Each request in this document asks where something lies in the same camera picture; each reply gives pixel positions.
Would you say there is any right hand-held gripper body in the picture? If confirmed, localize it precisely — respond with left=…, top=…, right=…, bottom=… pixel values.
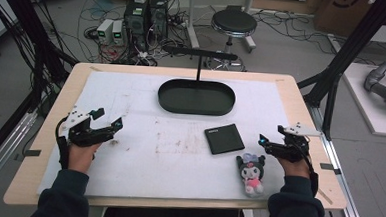
left=274, top=120, right=324, bottom=164

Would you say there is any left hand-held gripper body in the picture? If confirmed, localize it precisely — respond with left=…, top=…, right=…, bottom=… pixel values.
left=60, top=106, right=116, bottom=149

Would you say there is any person's right hand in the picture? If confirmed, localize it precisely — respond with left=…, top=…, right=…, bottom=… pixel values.
left=275, top=155, right=312, bottom=180

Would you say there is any person's left hand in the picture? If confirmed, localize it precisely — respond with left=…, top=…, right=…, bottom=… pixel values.
left=66, top=140, right=102, bottom=176

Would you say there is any black and pink plush toy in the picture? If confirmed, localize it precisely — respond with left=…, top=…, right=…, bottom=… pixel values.
left=234, top=152, right=268, bottom=197

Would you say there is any black tape strip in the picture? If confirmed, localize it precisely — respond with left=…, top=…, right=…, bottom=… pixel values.
left=22, top=148, right=43, bottom=159
left=319, top=162, right=343, bottom=176

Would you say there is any black square box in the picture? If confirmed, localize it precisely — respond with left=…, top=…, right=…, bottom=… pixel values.
left=202, top=121, right=247, bottom=157

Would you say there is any white table mat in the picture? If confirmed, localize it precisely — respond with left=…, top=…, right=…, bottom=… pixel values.
left=37, top=67, right=293, bottom=208

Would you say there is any grey power supply unit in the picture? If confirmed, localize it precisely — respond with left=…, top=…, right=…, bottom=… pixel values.
left=95, top=17, right=116, bottom=45
left=110, top=19, right=127, bottom=47

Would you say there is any black oval tray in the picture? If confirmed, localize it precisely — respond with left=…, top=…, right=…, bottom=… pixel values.
left=156, top=77, right=237, bottom=118

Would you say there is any white platform board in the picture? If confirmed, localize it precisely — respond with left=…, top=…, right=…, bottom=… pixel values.
left=339, top=61, right=386, bottom=138

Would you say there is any black computer tower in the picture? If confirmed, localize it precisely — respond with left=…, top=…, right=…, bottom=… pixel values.
left=121, top=0, right=152, bottom=53
left=147, top=0, right=171, bottom=42

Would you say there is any black T-shaped stand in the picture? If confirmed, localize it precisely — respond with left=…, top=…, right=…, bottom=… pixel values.
left=162, top=45, right=239, bottom=84

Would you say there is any black round stool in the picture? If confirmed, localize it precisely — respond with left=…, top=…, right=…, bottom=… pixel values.
left=204, top=6, right=259, bottom=73

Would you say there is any white table leg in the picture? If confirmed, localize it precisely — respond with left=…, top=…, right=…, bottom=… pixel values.
left=183, top=0, right=204, bottom=50

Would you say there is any cardboard box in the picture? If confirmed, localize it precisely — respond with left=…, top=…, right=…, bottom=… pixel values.
left=312, top=0, right=386, bottom=40

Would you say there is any aluminium rail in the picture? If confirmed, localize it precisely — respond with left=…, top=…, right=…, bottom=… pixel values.
left=302, top=104, right=375, bottom=217
left=0, top=108, right=39, bottom=202

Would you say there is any black frame post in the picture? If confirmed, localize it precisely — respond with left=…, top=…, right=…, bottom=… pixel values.
left=294, top=0, right=386, bottom=143
left=0, top=0, right=83, bottom=85

